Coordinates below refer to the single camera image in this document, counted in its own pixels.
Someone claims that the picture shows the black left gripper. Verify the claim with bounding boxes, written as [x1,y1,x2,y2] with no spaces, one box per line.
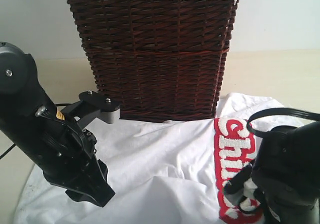
[44,128,116,206]

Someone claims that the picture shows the white t-shirt with red lettering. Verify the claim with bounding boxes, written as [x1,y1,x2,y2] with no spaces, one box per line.
[13,92,320,224]

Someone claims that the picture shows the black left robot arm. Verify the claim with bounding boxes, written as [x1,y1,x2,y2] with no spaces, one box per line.
[0,42,120,207]

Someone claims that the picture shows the dark brown wicker basket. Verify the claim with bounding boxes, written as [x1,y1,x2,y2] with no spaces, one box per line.
[67,0,238,122]

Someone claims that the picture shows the black right camera cable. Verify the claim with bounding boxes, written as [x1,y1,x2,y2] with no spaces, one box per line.
[237,193,266,214]

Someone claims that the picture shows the black right arm ribbon cable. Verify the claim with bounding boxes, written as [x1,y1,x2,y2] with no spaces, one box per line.
[246,107,320,137]

